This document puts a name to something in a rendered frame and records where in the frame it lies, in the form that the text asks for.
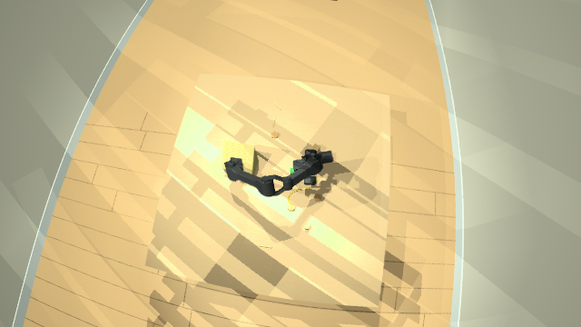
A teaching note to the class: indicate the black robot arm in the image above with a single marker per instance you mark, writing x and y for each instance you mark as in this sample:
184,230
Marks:
310,164

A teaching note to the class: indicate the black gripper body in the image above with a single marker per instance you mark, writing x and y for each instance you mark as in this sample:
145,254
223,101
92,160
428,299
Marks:
310,180

